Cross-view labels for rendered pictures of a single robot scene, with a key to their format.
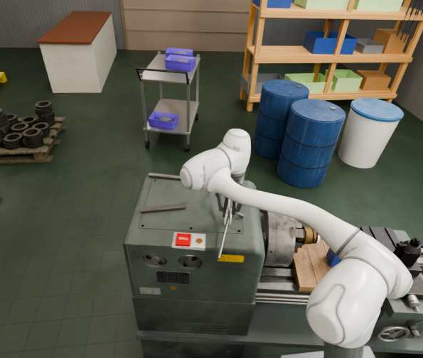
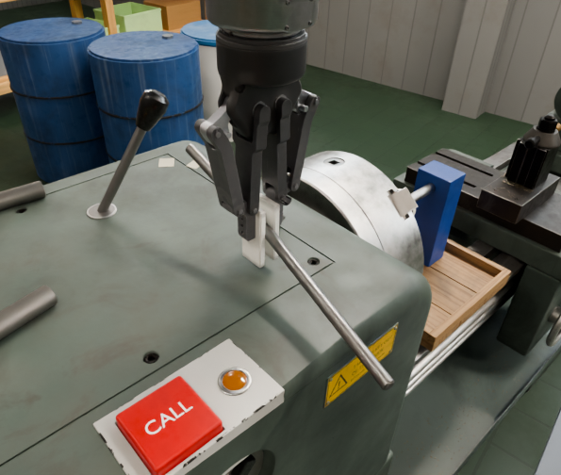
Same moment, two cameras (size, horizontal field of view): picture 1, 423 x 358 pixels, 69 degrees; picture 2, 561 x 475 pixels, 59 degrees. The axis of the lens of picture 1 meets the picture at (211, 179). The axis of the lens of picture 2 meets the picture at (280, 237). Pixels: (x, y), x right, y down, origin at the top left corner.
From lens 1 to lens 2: 0.91 m
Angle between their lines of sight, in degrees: 34
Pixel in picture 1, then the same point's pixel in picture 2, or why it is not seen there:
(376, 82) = (183, 12)
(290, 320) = (404, 432)
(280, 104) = (59, 60)
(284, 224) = (371, 193)
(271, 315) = not seen: hidden behind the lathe
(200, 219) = (153, 303)
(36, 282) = not seen: outside the picture
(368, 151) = not seen: hidden behind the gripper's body
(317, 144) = (176, 108)
